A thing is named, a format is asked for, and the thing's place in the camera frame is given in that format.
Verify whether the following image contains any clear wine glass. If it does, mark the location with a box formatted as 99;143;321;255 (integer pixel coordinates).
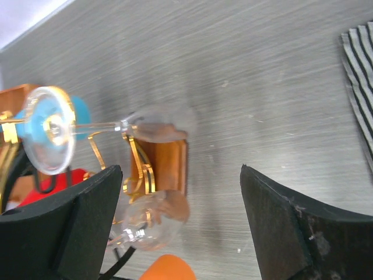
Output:
107;190;190;251
21;86;197;175

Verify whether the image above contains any blue plastic wine glass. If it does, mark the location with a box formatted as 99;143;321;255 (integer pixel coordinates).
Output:
13;94;92;144

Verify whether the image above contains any wooden compartment tray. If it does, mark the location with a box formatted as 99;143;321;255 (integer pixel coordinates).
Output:
0;84;39;116

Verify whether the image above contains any orange plastic wine glass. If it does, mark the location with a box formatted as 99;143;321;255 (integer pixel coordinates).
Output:
139;254;196;280

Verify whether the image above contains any gold wire glass rack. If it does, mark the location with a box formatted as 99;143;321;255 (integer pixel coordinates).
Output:
0;112;190;280

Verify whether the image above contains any red plastic wine glass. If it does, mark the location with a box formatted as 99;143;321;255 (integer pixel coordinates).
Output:
17;168;88;208

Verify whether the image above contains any striped cloth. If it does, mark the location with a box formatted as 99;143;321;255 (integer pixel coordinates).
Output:
340;21;372;167

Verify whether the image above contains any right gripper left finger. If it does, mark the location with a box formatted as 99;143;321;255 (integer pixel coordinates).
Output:
1;165;122;279

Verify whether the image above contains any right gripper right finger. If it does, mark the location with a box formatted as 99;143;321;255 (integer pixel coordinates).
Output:
240;165;372;279

